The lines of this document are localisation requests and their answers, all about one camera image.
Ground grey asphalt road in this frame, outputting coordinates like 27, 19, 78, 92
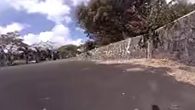
0, 47, 195, 110

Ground large dark tree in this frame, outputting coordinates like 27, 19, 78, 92
73, 0, 195, 49

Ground row of trees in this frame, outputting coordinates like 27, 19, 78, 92
0, 25, 88, 68

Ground grey stone wall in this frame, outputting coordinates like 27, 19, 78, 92
73, 6, 195, 76

